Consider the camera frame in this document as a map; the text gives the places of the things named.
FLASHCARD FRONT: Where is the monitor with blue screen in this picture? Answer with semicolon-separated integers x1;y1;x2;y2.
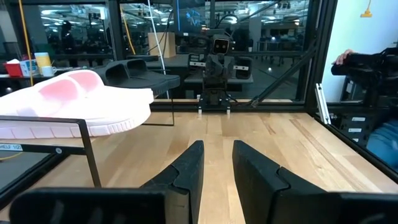
172;0;216;35

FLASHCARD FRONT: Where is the brown cardboard box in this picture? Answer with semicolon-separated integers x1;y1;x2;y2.
147;32;177;59

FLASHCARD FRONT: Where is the black labelled controller box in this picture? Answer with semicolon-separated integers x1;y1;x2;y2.
335;111;379;147

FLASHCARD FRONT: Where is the white mug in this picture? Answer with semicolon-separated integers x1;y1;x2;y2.
40;65;58;78

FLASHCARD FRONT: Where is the yellow and white container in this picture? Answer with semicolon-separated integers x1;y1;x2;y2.
34;52;52;68

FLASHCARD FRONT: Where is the person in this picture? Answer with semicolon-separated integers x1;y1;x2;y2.
60;20;76;57
366;119;398;171

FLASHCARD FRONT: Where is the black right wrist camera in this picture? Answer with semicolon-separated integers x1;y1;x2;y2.
212;34;231;55

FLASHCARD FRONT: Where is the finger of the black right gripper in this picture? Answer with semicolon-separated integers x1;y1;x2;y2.
205;55;218;78
217;55;234;78

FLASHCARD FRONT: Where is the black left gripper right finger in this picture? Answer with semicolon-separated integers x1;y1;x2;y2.
232;139;398;224

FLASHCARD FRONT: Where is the yellow cable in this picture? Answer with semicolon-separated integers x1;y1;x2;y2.
119;6;137;56
17;0;34;87

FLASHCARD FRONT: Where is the silver aluminium bracket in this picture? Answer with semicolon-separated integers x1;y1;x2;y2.
315;82;332;125

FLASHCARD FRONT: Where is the person's hand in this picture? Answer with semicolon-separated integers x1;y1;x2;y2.
331;49;356;66

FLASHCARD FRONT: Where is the wooden shelf with black frame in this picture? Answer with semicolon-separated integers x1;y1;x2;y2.
0;91;175;188

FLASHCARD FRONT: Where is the blue and white box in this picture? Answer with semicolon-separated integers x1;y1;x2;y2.
19;58;40;77

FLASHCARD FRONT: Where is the red box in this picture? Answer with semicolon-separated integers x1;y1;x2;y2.
2;58;24;78

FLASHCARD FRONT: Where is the black rubber slide sandal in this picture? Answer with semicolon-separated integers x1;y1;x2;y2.
123;58;181;86
93;63;181;96

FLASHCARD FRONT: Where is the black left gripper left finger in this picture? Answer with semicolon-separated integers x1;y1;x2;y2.
9;139;205;224

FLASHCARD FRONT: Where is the white cable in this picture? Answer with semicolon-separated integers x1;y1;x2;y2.
147;0;171;100

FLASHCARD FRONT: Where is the small yellow hanging object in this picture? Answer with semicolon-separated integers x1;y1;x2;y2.
359;0;373;19

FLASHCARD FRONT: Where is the pink rubber slide sandal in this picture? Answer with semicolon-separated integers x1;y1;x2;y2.
0;77;153;139
46;68;155;103

